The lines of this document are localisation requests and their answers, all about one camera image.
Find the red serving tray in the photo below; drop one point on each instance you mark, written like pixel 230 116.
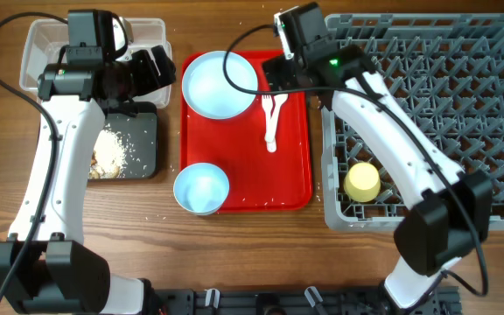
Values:
pixel 258 180

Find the clear plastic bin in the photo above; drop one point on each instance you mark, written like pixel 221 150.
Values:
pixel 46 37

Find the grey dishwasher rack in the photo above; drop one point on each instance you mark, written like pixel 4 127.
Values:
pixel 447 73

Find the yellow plastic cup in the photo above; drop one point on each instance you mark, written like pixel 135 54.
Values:
pixel 362 182

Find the food scraps with rice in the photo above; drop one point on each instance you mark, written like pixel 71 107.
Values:
pixel 123 154

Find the white plastic spoon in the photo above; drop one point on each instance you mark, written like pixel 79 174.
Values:
pixel 270 137

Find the large light blue plate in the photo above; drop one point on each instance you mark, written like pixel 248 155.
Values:
pixel 207 92

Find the small light blue bowl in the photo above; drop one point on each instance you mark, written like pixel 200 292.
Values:
pixel 201 188

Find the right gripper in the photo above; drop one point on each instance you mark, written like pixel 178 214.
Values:
pixel 276 73

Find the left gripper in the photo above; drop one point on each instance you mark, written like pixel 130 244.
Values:
pixel 150 79

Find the white plastic fork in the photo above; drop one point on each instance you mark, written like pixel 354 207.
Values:
pixel 267 106

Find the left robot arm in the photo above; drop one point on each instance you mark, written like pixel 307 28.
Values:
pixel 45 267

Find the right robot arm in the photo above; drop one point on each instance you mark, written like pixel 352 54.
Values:
pixel 449 209

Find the black plastic tray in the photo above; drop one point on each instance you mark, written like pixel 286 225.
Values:
pixel 79 124

